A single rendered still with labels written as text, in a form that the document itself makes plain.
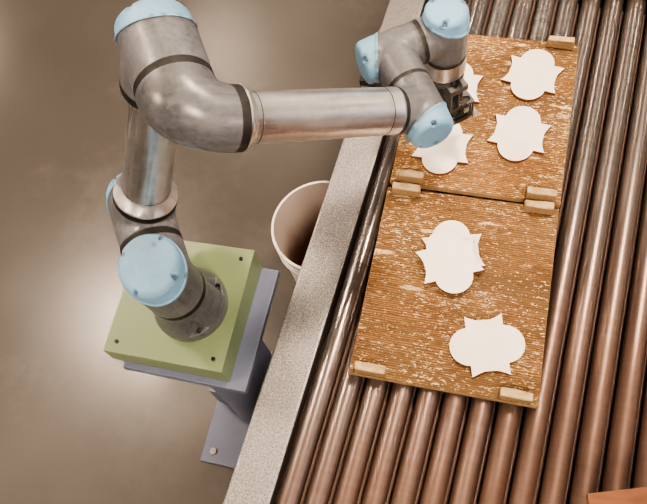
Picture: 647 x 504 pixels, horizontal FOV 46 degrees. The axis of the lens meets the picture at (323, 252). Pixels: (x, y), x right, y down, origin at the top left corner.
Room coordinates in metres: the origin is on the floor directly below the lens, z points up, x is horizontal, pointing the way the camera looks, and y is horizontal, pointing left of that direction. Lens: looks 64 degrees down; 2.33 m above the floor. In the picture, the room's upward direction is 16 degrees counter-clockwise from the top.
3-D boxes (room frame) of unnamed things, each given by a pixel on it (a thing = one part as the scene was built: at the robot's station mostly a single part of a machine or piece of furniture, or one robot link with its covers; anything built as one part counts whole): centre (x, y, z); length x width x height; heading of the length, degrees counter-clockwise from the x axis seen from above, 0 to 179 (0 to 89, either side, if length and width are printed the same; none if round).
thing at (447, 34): (0.83, -0.30, 1.31); 0.09 x 0.08 x 0.11; 96
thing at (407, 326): (0.52, -0.23, 0.93); 0.41 x 0.35 x 0.02; 153
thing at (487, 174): (0.90, -0.43, 0.93); 0.41 x 0.35 x 0.02; 153
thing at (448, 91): (0.82, -0.30, 1.15); 0.09 x 0.08 x 0.12; 13
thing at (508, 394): (0.29, -0.26, 0.95); 0.06 x 0.02 x 0.03; 63
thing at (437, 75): (0.83, -0.30, 1.23); 0.08 x 0.08 x 0.05
